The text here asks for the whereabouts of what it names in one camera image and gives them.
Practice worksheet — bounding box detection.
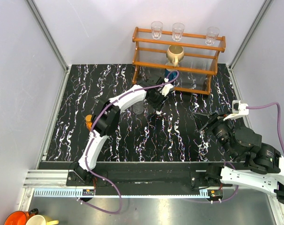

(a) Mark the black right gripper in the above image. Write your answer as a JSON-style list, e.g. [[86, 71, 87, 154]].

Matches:
[[190, 109, 237, 160]]

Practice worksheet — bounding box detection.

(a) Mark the clear plastic bottle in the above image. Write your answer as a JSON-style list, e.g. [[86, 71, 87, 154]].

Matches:
[[132, 101, 144, 115]]

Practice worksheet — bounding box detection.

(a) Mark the orange bottle cap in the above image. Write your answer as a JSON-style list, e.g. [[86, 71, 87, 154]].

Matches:
[[85, 114, 92, 122]]

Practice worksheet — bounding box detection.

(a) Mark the orange juice bottle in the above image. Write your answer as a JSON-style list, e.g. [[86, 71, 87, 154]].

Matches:
[[85, 114, 92, 131]]

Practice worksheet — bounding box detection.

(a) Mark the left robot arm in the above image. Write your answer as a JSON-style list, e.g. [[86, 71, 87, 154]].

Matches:
[[67, 77, 173, 186]]

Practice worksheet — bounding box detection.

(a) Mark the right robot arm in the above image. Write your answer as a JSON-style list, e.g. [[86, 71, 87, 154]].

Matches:
[[193, 113, 284, 204]]

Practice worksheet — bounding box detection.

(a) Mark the blue ceramic mug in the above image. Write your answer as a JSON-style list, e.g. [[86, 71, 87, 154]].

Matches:
[[164, 68, 179, 81]]

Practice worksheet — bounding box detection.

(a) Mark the orange wooden shelf rack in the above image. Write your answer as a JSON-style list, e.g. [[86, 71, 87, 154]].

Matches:
[[132, 27, 226, 95]]

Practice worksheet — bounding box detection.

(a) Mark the beige ceramic mug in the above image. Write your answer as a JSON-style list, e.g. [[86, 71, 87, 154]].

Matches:
[[166, 45, 184, 67]]

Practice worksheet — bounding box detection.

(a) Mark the clear drinking glass left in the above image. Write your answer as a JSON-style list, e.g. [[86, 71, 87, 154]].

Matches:
[[151, 21, 163, 39]]

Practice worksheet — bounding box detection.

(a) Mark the clear drinking glass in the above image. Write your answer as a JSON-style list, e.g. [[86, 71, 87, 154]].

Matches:
[[205, 27, 220, 45], [151, 21, 163, 39], [172, 22, 185, 41]]

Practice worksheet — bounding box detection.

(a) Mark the clear drinking glass middle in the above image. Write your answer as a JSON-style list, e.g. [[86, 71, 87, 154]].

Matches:
[[172, 22, 185, 41]]

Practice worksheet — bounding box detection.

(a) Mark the clear drinking glass right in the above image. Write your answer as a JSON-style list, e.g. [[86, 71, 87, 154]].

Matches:
[[205, 27, 220, 45]]

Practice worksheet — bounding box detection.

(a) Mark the cream yellow mug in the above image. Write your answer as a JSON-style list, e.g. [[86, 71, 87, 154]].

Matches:
[[26, 215, 59, 225]]

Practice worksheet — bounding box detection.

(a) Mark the orange mug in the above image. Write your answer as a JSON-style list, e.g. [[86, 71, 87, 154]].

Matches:
[[4, 208, 39, 225]]

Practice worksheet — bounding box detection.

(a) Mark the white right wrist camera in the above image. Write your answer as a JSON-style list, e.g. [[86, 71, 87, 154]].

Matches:
[[223, 100, 249, 121]]

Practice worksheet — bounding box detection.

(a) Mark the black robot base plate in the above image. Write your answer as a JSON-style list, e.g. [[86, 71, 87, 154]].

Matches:
[[66, 162, 222, 197]]

